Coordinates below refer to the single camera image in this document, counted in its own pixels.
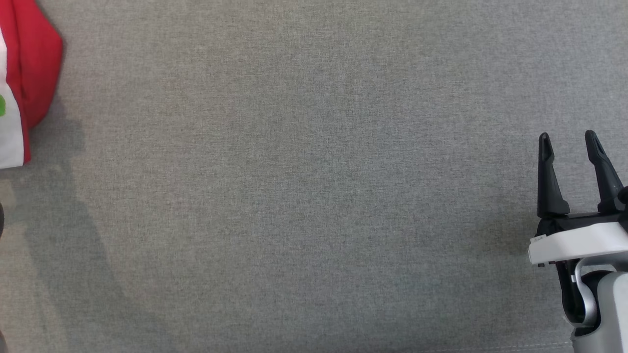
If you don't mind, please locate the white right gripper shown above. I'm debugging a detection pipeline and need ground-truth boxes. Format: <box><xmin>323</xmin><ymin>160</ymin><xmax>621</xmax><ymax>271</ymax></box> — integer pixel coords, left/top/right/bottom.
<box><xmin>528</xmin><ymin>130</ymin><xmax>628</xmax><ymax>268</ymax></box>

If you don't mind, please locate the red basketball jersey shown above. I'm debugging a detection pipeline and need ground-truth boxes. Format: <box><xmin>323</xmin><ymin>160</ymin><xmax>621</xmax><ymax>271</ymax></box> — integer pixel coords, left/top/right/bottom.
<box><xmin>0</xmin><ymin>0</ymin><xmax>64</xmax><ymax>170</ymax></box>

